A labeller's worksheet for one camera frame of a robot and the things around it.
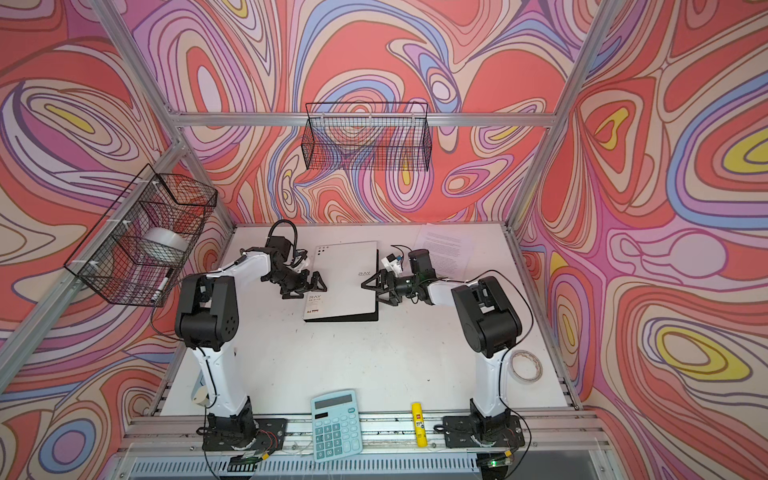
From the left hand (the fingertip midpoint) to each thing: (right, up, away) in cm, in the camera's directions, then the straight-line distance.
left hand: (317, 288), depth 98 cm
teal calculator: (+11, -31, -24) cm, 41 cm away
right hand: (+18, -2, -8) cm, 20 cm away
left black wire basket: (-36, +13, -28) cm, 47 cm away
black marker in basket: (-32, +5, -24) cm, 41 cm away
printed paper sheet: (+47, +14, +14) cm, 51 cm away
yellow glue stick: (+32, -32, -26) cm, 52 cm away
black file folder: (+8, +7, +1) cm, 11 cm away
